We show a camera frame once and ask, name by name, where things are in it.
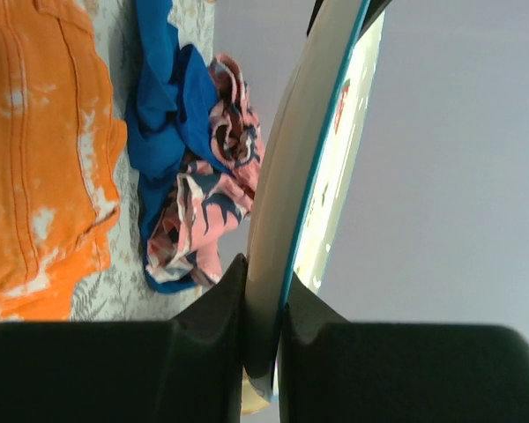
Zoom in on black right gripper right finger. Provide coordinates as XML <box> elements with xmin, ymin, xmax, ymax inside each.
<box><xmin>278</xmin><ymin>275</ymin><xmax>529</xmax><ymax>422</ymax></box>

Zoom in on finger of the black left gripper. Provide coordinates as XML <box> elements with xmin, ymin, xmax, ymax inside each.
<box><xmin>306</xmin><ymin>1</ymin><xmax>391</xmax><ymax>38</ymax></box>

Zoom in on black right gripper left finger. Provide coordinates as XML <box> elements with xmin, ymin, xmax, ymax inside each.
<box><xmin>0</xmin><ymin>256</ymin><xmax>248</xmax><ymax>422</ymax></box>

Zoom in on white blue rimmed plate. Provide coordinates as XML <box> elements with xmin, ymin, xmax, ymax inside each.
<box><xmin>242</xmin><ymin>12</ymin><xmax>385</xmax><ymax>414</ymax></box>

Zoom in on floral table mat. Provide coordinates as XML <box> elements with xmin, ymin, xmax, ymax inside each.
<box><xmin>71</xmin><ymin>0</ymin><xmax>214</xmax><ymax>321</ymax></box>

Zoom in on pink navy patterned cloth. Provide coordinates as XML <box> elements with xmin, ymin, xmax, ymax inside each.
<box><xmin>145</xmin><ymin>54</ymin><xmax>265</xmax><ymax>287</ymax></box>

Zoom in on blue cloth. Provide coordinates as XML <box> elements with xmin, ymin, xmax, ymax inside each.
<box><xmin>125</xmin><ymin>1</ymin><xmax>224</xmax><ymax>294</ymax></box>

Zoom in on orange tie-dye folded shorts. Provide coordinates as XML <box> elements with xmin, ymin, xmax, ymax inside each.
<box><xmin>0</xmin><ymin>1</ymin><xmax>127</xmax><ymax>322</ymax></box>

